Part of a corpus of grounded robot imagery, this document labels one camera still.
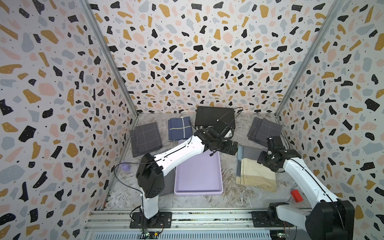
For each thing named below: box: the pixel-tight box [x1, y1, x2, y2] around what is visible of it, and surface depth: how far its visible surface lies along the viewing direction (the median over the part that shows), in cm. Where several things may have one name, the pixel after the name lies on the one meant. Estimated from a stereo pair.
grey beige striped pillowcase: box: [235, 145, 278, 193], surface depth 89 cm
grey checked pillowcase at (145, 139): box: [129, 122, 163, 158], surface depth 108 cm
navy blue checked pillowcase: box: [168, 116, 193, 142], surface depth 115 cm
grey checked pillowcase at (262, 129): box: [247, 116, 283, 147], surface depth 115 cm
